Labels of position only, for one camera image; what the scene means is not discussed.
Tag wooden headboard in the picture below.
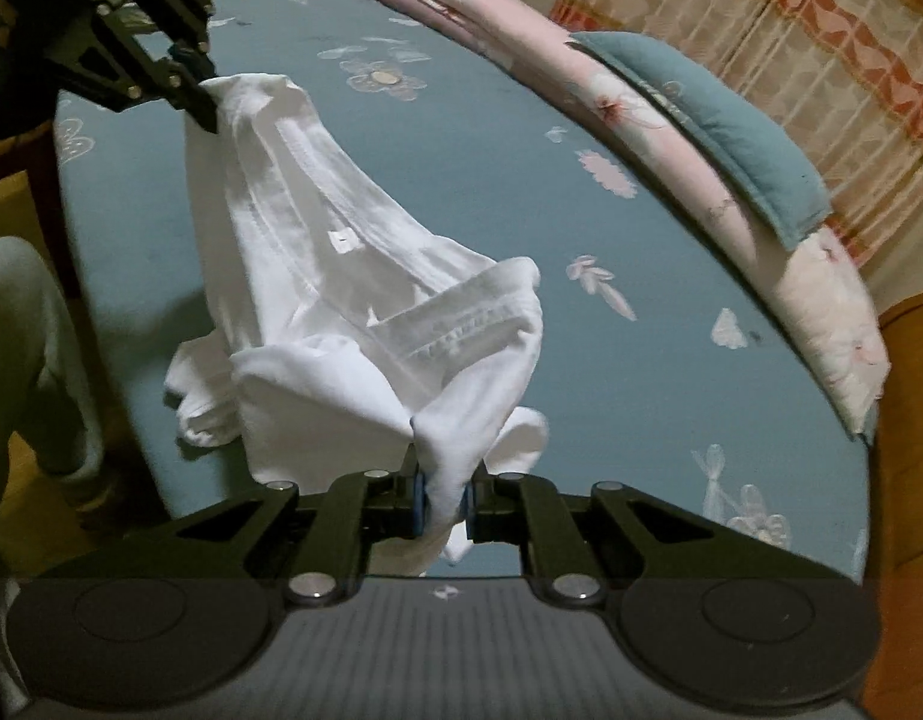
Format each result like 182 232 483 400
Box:
863 293 923 718

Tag teal floral bed sheet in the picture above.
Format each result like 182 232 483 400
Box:
56 0 877 577

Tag teal pillow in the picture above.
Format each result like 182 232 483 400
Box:
572 31 832 252

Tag white long-sleeve shirt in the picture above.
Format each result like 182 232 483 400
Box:
165 73 548 575

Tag person's grey trouser leg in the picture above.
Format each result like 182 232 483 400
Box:
0 236 105 504

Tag patterned curtain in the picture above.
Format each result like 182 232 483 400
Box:
551 0 923 309

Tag pink floral folded quilt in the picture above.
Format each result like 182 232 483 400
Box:
378 0 891 434

